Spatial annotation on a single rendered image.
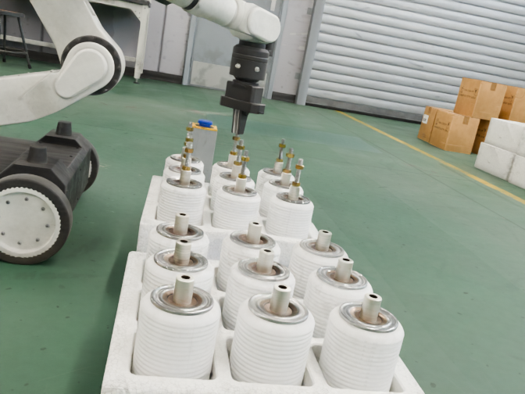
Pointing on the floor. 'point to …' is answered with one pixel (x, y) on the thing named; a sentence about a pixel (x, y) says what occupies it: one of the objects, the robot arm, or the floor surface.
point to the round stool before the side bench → (5, 35)
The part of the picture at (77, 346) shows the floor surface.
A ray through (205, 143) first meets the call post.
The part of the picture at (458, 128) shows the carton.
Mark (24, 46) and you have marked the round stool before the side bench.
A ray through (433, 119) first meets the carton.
